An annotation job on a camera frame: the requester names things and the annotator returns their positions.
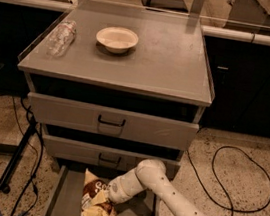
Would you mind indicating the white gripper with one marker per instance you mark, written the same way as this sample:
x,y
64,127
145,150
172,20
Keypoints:
x,y
115,190

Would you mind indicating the brown yellow chip bag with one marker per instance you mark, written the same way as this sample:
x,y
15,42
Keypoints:
x,y
92,186

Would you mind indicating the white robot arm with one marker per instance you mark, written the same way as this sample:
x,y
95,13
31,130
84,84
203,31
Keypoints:
x,y
149,174

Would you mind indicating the grey open bottom drawer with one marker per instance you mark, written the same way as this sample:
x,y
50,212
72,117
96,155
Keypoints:
x,y
65,198

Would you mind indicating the grey middle drawer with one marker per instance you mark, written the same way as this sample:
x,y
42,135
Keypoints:
x,y
105,151

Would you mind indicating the grey top drawer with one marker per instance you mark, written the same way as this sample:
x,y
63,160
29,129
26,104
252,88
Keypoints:
x,y
87,117

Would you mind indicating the grey drawer cabinet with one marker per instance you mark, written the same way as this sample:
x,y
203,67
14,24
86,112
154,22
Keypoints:
x,y
164,75

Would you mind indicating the black table leg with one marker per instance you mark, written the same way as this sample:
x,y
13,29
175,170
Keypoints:
x,y
15,159

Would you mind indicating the white paper bowl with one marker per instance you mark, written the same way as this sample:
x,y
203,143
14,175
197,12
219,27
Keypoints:
x,y
117,39

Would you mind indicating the clear plastic water bottle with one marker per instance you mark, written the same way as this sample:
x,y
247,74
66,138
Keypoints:
x,y
61,38

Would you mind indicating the white horizontal rail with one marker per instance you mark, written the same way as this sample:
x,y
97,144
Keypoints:
x,y
236,35

